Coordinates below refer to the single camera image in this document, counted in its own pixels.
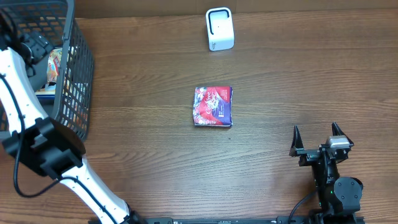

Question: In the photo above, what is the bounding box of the grey plastic mesh basket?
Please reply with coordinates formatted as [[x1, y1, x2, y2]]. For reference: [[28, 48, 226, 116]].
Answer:
[[1, 0, 95, 140]]

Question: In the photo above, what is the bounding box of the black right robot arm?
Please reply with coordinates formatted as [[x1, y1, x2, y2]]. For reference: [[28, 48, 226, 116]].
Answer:
[[286, 123, 365, 224]]

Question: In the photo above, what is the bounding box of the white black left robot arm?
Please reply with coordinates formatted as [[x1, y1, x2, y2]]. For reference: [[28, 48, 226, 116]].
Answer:
[[1, 12, 145, 224]]

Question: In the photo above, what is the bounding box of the red purple snack packet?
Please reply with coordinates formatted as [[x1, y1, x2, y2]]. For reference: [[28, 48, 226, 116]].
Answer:
[[192, 86, 233, 128]]

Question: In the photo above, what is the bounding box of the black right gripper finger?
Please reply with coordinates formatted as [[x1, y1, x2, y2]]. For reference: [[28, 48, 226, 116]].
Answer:
[[331, 122, 354, 146], [289, 125, 304, 157]]

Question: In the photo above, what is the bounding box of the yellow orange snack bag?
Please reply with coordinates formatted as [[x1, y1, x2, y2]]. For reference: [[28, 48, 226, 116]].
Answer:
[[35, 47, 62, 95]]

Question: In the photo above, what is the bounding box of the white barcode scanner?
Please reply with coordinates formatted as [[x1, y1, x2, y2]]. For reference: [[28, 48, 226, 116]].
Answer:
[[205, 7, 234, 52]]

